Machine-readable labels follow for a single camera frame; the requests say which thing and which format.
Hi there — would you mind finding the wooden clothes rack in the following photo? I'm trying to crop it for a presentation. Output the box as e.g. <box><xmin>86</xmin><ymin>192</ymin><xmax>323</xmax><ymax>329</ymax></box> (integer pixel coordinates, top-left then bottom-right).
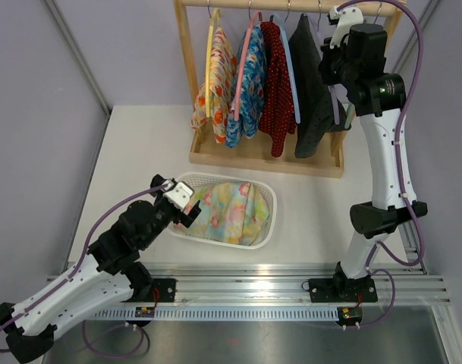
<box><xmin>172</xmin><ymin>0</ymin><xmax>404</xmax><ymax>179</ymax></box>

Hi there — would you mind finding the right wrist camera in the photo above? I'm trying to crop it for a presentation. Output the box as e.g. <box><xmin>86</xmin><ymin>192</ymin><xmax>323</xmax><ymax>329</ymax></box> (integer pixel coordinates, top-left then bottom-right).
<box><xmin>328</xmin><ymin>5</ymin><xmax>363</xmax><ymax>49</ymax></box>

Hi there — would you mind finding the orange yellow floral skirt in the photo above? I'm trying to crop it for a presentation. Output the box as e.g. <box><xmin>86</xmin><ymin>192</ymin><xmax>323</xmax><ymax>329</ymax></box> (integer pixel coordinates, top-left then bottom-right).
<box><xmin>191</xmin><ymin>26</ymin><xmax>237</xmax><ymax>143</ymax></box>

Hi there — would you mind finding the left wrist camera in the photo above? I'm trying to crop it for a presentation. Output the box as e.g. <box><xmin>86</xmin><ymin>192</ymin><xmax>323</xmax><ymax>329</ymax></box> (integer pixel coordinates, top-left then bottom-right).
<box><xmin>163</xmin><ymin>180</ymin><xmax>194</xmax><ymax>211</ymax></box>

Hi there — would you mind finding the pastel floral skirt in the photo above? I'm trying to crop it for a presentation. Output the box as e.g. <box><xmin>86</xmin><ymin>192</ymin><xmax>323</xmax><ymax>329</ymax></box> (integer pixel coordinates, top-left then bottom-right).
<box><xmin>176</xmin><ymin>182</ymin><xmax>270</xmax><ymax>246</ymax></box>

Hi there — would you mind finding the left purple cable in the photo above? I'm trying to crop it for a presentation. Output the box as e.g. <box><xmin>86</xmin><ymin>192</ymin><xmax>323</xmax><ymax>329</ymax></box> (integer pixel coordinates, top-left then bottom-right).
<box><xmin>0</xmin><ymin>184</ymin><xmax>171</xmax><ymax>357</ymax></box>

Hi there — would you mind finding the pink hanger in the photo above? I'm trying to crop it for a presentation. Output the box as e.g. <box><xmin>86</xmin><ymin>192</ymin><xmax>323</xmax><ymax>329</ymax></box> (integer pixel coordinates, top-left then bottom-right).
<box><xmin>230</xmin><ymin>0</ymin><xmax>262</xmax><ymax>121</ymax></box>

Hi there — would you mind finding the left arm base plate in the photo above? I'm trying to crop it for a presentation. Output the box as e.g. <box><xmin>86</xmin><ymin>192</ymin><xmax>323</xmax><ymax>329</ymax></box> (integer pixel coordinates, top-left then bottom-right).
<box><xmin>126</xmin><ymin>278</ymin><xmax>178</xmax><ymax>304</ymax></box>

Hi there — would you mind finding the yellow hanger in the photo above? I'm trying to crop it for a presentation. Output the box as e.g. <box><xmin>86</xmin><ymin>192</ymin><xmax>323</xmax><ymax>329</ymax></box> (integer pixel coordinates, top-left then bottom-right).
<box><xmin>205</xmin><ymin>0</ymin><xmax>222</xmax><ymax>118</ymax></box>

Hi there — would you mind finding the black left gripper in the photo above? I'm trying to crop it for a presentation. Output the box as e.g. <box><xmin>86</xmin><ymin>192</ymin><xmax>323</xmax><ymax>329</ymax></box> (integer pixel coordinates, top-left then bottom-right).
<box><xmin>140</xmin><ymin>175</ymin><xmax>201</xmax><ymax>249</ymax></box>

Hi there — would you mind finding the mint green hanger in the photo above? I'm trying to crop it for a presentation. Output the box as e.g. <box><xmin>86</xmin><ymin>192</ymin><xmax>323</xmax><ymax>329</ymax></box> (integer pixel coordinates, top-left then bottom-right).
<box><xmin>344</xmin><ymin>103</ymin><xmax>356</xmax><ymax>130</ymax></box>

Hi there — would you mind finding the lilac hanger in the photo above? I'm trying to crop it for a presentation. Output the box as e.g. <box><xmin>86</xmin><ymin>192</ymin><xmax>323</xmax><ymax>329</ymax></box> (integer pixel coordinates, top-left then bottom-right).
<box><xmin>313</xmin><ymin>0</ymin><xmax>344</xmax><ymax>126</ymax></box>

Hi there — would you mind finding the blue floral skirt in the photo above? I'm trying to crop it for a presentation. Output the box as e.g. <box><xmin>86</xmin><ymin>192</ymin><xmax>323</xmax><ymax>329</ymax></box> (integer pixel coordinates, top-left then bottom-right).
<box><xmin>225</xmin><ymin>25</ymin><xmax>267</xmax><ymax>148</ymax></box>

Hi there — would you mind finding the white perforated plastic basket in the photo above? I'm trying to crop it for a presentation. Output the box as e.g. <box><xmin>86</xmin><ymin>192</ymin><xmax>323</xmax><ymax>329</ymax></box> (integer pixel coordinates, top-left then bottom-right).
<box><xmin>169</xmin><ymin>172</ymin><xmax>277</xmax><ymax>250</ymax></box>

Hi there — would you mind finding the light blue hanger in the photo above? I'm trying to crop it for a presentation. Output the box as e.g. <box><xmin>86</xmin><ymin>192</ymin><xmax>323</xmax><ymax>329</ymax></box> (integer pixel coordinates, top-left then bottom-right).
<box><xmin>270</xmin><ymin>2</ymin><xmax>301</xmax><ymax>124</ymax></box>

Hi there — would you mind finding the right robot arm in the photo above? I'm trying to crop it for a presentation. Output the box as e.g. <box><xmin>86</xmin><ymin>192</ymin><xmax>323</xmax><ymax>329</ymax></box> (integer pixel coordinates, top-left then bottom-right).
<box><xmin>308</xmin><ymin>23</ymin><xmax>428</xmax><ymax>303</ymax></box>

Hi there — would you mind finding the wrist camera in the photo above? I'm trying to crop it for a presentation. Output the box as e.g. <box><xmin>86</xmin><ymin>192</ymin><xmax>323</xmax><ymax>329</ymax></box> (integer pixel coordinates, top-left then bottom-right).
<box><xmin>163</xmin><ymin>180</ymin><xmax>194</xmax><ymax>211</ymax></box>
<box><xmin>328</xmin><ymin>5</ymin><xmax>363</xmax><ymax>49</ymax></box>

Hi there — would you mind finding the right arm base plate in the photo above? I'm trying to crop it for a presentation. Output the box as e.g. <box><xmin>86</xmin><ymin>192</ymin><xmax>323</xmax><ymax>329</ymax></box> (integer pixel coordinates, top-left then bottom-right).
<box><xmin>307</xmin><ymin>276</ymin><xmax>378</xmax><ymax>303</ymax></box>

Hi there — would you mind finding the red polka dot skirt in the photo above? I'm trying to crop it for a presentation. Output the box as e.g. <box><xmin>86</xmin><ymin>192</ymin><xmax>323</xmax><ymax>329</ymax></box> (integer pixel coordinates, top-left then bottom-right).
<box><xmin>259</xmin><ymin>21</ymin><xmax>296</xmax><ymax>158</ymax></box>

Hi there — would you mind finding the dark grey dotted skirt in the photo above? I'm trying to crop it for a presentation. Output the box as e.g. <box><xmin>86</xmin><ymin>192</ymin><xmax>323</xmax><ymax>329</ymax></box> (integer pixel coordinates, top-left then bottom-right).
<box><xmin>288</xmin><ymin>14</ymin><xmax>347</xmax><ymax>158</ymax></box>

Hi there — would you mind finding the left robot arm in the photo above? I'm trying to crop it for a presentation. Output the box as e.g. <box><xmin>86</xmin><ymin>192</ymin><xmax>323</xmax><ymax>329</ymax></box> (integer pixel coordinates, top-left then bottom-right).
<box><xmin>0</xmin><ymin>174</ymin><xmax>201</xmax><ymax>363</ymax></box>

